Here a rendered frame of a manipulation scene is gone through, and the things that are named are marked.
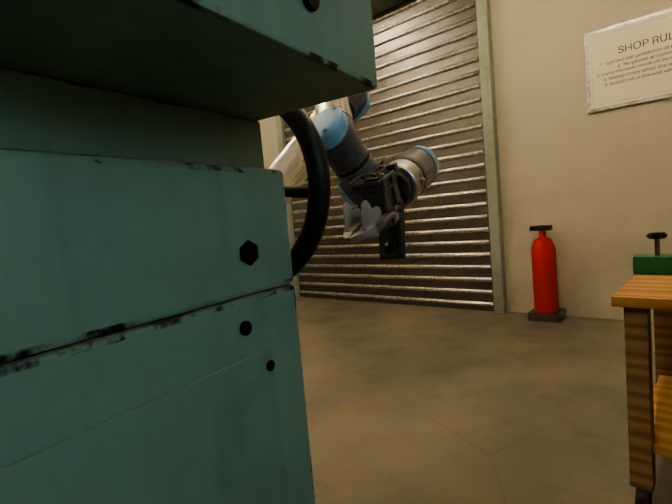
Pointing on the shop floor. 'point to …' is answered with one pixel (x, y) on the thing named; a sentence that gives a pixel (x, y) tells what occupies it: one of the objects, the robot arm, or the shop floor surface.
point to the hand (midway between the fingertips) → (352, 240)
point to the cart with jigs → (657, 421)
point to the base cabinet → (164, 413)
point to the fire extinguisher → (545, 279)
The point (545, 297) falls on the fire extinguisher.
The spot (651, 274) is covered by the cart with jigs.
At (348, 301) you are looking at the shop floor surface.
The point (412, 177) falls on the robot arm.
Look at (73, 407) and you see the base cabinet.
